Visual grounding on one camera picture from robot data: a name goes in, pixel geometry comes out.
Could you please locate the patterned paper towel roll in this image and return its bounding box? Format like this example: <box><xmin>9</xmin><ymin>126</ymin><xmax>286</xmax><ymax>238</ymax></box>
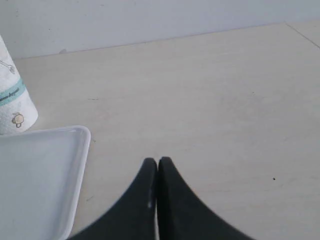
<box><xmin>0</xmin><ymin>39</ymin><xmax>38</xmax><ymax>135</ymax></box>

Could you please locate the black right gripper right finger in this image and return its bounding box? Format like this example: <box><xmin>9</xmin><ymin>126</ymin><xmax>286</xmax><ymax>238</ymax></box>
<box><xmin>157</xmin><ymin>157</ymin><xmax>252</xmax><ymax>240</ymax></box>

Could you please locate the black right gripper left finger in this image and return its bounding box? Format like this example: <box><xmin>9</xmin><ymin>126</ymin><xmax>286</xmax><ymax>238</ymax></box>
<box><xmin>70</xmin><ymin>158</ymin><xmax>158</xmax><ymax>240</ymax></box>

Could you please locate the white plastic tray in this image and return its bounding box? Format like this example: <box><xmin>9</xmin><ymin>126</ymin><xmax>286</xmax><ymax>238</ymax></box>
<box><xmin>0</xmin><ymin>125</ymin><xmax>91</xmax><ymax>240</ymax></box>

